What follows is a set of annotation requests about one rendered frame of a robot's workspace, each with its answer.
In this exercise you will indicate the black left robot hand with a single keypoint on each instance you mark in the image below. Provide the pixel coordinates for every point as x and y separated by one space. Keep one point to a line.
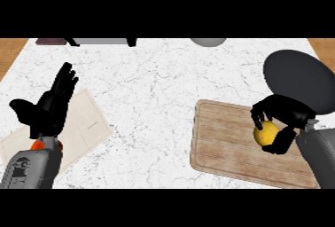
49 110

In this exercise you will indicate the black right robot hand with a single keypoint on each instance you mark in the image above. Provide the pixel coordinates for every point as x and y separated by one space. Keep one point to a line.
286 111

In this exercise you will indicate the yellow lemon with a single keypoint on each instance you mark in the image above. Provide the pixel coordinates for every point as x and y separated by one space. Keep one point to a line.
265 133

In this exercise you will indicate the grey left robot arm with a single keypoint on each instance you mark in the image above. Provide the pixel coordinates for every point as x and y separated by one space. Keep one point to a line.
32 165

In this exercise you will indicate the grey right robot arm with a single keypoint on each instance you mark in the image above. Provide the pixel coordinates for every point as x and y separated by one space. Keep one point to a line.
318 153

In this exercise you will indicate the dark grey pan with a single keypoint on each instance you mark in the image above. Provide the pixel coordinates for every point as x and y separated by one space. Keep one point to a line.
302 79

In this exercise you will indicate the wooden cutting board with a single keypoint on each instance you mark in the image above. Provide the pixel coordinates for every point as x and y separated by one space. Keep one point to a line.
235 144

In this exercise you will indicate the beige placemat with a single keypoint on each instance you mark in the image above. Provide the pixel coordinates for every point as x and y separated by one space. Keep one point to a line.
80 127

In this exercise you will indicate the dark brown block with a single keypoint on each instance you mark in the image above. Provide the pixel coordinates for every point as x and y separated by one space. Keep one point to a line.
51 41

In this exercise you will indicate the grey appliance with black legs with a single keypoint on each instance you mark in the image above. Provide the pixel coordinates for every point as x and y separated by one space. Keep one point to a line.
103 41

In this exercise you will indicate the grey round object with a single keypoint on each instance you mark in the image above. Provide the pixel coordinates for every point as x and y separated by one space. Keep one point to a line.
209 42

